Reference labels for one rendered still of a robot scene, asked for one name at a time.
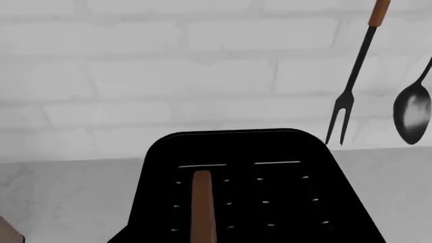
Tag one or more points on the black two-slot toaster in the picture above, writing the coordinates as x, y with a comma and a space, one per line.
283, 152

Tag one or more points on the black serving spoon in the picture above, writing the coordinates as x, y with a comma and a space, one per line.
412, 111

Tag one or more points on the brown wooden block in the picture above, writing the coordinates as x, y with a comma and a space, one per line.
10, 231

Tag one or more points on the brown toast slice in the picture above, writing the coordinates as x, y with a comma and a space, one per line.
202, 202

